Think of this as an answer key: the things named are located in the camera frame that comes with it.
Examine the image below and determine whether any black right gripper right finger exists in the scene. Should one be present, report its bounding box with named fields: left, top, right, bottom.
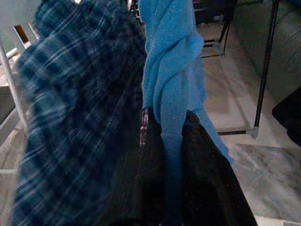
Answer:
left=181, top=110, right=257, bottom=226

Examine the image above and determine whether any grey white folding chair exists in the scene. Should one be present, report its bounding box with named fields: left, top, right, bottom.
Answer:
left=0, top=22, right=42, bottom=142

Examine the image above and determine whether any bright blue garment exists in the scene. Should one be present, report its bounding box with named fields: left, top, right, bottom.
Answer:
left=140, top=0, right=235, bottom=226

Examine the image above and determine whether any blue plaid shirt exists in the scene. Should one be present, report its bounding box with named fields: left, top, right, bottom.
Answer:
left=13, top=0, right=148, bottom=226

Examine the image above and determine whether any black metal drying rack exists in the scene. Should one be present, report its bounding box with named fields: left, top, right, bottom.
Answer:
left=195, top=0, right=283, bottom=139

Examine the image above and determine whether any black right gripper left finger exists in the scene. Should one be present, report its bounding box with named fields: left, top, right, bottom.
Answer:
left=107, top=106, right=166, bottom=226

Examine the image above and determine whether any dark green leather sofa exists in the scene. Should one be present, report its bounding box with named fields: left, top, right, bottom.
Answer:
left=232, top=0, right=301, bottom=104

